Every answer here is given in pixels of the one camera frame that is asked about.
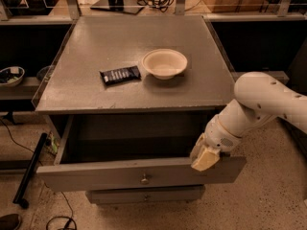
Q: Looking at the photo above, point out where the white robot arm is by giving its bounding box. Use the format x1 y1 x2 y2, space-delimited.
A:
190 72 307 172

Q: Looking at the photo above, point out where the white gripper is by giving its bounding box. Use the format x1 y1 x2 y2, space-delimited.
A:
190 115 241 172

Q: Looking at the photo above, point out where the grey top drawer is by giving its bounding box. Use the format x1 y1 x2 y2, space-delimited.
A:
37 112 247 192

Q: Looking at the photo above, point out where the white paper bowl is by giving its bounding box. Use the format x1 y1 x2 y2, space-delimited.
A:
141 49 188 80

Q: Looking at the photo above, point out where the green object on floor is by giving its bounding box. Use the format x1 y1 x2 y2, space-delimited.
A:
48 138 59 154

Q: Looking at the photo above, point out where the dark shoe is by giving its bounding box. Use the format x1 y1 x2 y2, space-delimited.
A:
0 214 22 230

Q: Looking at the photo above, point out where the dark bowl on shelf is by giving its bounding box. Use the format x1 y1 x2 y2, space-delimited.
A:
36 65 54 81

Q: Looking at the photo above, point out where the grey drawer cabinet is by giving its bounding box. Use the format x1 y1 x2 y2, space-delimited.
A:
34 15 238 205

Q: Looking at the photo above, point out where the black snack bar wrapper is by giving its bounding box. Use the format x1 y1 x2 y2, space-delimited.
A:
100 65 141 86

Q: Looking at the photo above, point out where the grey drawer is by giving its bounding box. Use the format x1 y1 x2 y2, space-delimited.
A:
37 112 247 192
85 185 205 204

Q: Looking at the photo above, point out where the black floor cable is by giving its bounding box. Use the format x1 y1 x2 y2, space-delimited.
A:
0 117 78 230

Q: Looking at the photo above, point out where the grey bottom drawer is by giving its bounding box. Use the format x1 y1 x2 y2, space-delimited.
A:
85 185 205 204

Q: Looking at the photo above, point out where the black bar on floor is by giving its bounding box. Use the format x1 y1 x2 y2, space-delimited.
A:
12 133 47 209

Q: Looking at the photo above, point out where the black monitor stand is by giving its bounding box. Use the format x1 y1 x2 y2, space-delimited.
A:
90 0 144 14

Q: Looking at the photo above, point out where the white bowl with items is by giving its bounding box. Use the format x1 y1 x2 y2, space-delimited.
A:
0 66 25 87

